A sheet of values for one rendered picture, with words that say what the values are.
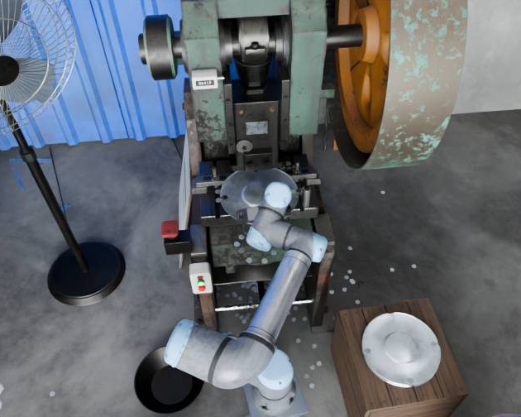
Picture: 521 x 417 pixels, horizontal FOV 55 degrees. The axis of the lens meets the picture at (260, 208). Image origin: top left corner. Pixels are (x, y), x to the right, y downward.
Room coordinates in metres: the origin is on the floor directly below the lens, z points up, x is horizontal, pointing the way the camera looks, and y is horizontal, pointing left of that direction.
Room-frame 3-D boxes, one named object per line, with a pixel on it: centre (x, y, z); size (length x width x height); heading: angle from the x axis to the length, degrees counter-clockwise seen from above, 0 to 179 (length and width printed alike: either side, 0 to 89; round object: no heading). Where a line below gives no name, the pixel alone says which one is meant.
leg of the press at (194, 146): (1.48, 0.29, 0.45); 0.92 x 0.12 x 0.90; 5
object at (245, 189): (1.24, 0.00, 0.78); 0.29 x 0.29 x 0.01
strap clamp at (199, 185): (1.35, 0.18, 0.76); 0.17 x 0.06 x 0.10; 95
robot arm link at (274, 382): (0.63, -0.03, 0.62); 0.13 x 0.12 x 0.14; 64
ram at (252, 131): (1.33, 0.01, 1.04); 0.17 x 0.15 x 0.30; 5
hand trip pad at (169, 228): (1.11, 0.32, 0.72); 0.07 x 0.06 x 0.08; 5
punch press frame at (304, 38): (1.51, 0.03, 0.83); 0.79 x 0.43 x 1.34; 5
